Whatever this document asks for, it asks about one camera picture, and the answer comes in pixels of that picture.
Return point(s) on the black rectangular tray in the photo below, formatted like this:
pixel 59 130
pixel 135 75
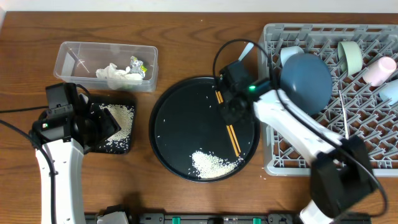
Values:
pixel 112 100

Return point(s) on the rice pile on round tray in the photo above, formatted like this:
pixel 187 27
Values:
pixel 210 166

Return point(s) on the white plastic spoon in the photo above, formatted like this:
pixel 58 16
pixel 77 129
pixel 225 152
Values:
pixel 345 122

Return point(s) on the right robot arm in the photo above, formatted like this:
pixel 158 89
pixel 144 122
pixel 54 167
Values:
pixel 341 174

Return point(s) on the light blue small bowl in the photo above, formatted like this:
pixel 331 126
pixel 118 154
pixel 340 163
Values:
pixel 287 52

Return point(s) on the clear plastic waste bin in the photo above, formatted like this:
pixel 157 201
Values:
pixel 77 62

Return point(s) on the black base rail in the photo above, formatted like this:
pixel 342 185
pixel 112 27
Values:
pixel 160 218

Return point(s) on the round black serving tray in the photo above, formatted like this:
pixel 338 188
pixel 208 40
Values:
pixel 186 119

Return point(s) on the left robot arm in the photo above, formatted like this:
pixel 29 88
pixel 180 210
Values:
pixel 60 166

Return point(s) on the grey dishwasher rack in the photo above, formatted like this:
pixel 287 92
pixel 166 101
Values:
pixel 370 118

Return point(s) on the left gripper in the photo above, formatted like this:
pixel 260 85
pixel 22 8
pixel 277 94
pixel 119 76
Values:
pixel 110 126

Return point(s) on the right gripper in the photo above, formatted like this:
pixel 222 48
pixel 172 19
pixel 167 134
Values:
pixel 224 111

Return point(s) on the light blue plastic knife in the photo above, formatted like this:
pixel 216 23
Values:
pixel 246 50

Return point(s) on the foil snack wrapper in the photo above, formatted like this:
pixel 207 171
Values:
pixel 137 67

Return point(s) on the teal green bowl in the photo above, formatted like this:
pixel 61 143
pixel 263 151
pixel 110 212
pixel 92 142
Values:
pixel 350 56

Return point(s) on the pink cup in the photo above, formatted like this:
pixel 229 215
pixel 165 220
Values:
pixel 379 71

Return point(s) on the dark blue bowl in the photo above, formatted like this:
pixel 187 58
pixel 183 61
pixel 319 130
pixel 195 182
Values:
pixel 307 82

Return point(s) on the rice pile on rectangular tray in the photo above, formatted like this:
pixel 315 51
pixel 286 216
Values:
pixel 124 116

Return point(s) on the white napkin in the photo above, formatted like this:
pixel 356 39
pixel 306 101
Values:
pixel 116 78

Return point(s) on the light blue cup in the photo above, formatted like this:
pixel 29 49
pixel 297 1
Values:
pixel 390 92

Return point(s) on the wooden chopstick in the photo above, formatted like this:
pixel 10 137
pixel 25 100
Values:
pixel 237 144
pixel 220 100

